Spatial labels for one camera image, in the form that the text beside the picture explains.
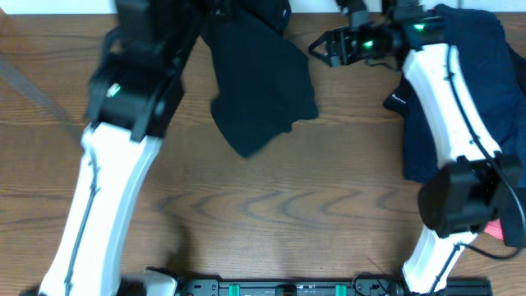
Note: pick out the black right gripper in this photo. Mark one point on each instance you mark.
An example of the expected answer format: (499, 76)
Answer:
(346, 35)

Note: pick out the black shorts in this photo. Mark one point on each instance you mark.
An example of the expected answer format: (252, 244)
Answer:
(263, 79)

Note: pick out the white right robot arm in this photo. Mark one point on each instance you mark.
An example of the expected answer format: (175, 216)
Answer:
(474, 176)

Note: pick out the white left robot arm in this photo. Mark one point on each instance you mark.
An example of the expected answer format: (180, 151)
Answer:
(133, 95)

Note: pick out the black garment with logo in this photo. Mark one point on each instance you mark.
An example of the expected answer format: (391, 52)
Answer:
(399, 99)

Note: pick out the navy blue garment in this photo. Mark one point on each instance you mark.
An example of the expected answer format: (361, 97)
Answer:
(495, 76)

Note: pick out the red garment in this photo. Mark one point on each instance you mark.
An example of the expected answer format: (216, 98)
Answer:
(494, 229)

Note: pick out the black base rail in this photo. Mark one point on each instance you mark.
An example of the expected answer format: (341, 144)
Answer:
(367, 286)

